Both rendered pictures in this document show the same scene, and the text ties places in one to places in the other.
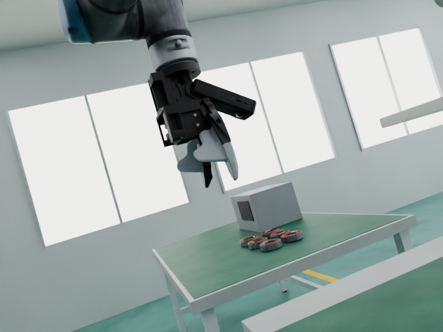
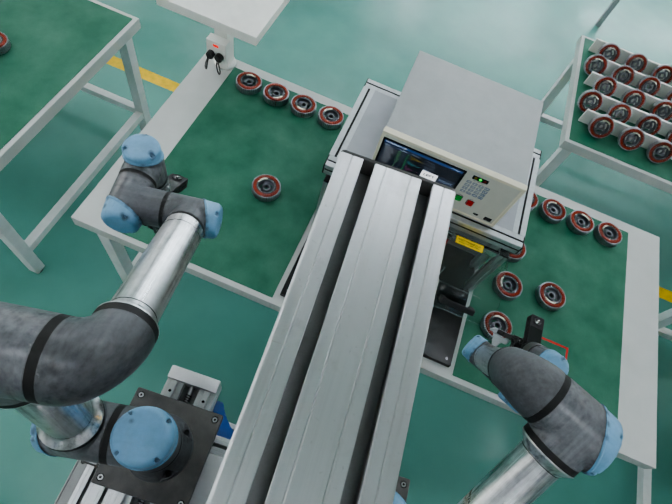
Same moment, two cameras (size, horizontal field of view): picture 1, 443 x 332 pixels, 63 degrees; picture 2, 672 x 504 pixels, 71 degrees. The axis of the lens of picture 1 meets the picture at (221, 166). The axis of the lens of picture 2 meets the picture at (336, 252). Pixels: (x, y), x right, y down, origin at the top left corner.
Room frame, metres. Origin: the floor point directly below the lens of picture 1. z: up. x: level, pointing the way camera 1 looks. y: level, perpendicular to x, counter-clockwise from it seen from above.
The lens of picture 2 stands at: (0.02, 0.36, 2.29)
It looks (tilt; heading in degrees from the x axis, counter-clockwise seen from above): 61 degrees down; 288
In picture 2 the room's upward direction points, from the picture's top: 21 degrees clockwise
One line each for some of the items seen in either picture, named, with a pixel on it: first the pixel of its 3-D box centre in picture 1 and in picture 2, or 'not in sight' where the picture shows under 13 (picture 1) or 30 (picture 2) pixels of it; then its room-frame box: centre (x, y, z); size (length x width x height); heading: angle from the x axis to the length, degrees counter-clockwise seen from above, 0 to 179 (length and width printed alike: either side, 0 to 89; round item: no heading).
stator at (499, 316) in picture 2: not in sight; (496, 326); (-0.34, -0.61, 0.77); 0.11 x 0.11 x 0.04
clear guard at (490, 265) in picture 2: not in sight; (465, 266); (-0.10, -0.55, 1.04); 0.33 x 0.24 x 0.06; 106
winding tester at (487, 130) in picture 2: not in sight; (455, 137); (0.17, -0.80, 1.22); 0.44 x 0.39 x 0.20; 16
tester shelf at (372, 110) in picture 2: not in sight; (437, 161); (0.18, -0.79, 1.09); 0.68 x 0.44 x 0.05; 16
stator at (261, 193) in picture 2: not in sight; (266, 187); (0.66, -0.48, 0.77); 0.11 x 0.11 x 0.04
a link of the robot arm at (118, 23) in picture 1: (102, 10); (136, 203); (0.53, 0.10, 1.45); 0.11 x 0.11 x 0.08; 29
